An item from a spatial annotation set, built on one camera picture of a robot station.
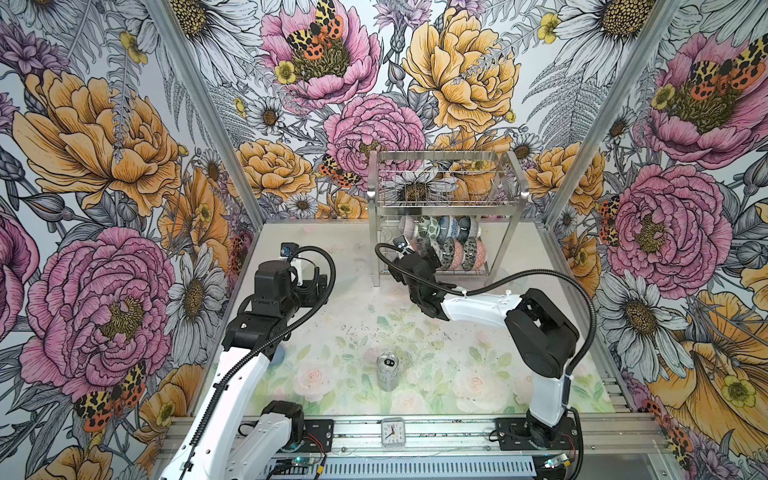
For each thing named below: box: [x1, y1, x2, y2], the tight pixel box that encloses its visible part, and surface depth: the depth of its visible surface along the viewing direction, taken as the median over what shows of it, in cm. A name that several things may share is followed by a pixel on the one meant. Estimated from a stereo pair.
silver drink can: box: [377, 351, 399, 392], surface depth 73 cm
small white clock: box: [381, 417, 406, 447], surface depth 75 cm
